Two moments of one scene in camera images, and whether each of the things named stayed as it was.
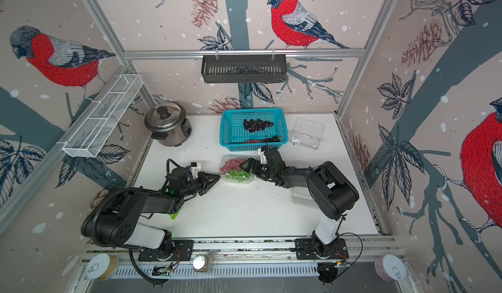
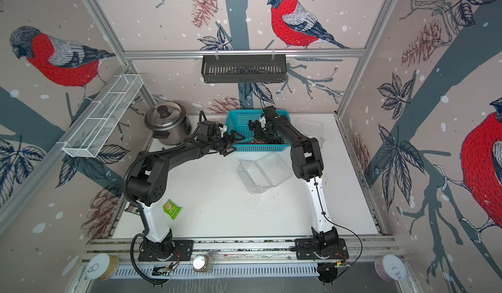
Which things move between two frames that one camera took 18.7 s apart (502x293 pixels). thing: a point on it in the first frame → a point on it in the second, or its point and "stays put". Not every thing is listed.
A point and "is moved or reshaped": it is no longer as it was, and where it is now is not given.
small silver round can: [200, 262] stays put
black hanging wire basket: [244, 68] stays put
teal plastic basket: [233, 133] stays put
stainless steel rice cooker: [168, 123] stays put
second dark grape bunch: [273, 139] stays put
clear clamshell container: [302, 196] is moved or reshaped
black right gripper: [251, 164] → [260, 128]
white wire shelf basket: [95, 133] stays put
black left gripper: [204, 179] → [233, 138]
